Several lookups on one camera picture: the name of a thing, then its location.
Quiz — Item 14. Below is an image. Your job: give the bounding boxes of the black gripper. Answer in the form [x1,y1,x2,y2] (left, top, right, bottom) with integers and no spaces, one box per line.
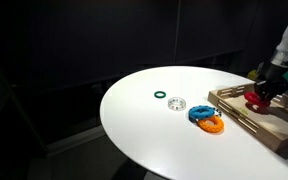
[253,63,288,104]

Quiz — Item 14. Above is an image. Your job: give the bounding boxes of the red ribbed ring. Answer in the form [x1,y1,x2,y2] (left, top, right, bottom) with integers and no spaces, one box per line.
[243,91,272,108]

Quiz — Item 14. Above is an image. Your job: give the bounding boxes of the octagonal wooden tray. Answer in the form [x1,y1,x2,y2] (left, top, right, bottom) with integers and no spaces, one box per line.
[207,82,288,154]

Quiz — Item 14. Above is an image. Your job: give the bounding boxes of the yellow background object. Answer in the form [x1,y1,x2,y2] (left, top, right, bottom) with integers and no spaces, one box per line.
[247,69,260,81]

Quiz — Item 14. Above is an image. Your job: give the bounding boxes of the orange studded ring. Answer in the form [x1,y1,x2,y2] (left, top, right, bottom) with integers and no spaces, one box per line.
[196,115,225,133]

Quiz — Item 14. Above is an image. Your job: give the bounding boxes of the blue studded ring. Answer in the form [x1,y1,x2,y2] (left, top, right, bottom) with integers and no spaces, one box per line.
[188,105,219,122]

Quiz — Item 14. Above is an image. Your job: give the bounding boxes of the clear plastic ring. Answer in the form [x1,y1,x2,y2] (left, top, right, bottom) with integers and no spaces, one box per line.
[167,96,187,112]

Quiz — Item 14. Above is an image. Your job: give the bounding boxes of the dark green thin ring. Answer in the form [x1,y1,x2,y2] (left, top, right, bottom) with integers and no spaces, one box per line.
[153,90,167,99]

